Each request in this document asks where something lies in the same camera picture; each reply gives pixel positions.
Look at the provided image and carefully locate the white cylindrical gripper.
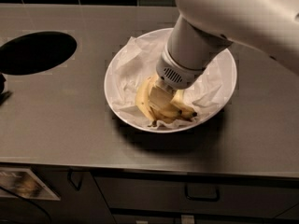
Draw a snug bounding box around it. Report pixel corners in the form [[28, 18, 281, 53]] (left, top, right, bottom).
[[149, 44, 206, 109]]

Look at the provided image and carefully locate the yellow banana bunch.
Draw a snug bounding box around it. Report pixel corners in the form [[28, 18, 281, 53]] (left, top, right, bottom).
[[135, 75, 197, 127]]

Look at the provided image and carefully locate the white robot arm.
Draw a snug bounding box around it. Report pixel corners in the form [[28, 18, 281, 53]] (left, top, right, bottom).
[[149, 0, 299, 110]]

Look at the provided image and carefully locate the white bowl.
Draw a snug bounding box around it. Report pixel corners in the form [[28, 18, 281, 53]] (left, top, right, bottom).
[[103, 27, 238, 133]]

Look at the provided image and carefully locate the white crumpled paper liner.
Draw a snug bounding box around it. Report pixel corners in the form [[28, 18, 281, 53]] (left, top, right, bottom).
[[111, 28, 225, 130]]

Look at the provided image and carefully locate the grey drawer front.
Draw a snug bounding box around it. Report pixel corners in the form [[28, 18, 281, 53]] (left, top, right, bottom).
[[96, 176, 299, 218]]

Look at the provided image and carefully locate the grey cabinet door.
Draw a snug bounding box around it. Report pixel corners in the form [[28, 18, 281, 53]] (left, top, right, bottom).
[[0, 162, 115, 224]]

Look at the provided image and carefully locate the black round counter hole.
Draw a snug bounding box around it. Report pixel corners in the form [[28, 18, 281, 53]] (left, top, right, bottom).
[[0, 31, 77, 76]]

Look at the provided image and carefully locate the black object at left edge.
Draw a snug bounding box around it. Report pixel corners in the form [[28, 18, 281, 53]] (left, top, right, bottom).
[[0, 73, 12, 105]]

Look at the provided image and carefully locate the black drawer handle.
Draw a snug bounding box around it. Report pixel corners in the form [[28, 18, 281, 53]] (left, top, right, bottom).
[[184, 183, 220, 203]]

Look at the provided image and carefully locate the black cabinet door handle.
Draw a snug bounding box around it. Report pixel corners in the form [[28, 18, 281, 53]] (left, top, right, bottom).
[[67, 169, 84, 191]]

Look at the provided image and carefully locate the black cable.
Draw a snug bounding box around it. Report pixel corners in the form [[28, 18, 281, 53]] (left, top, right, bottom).
[[0, 186, 53, 224]]

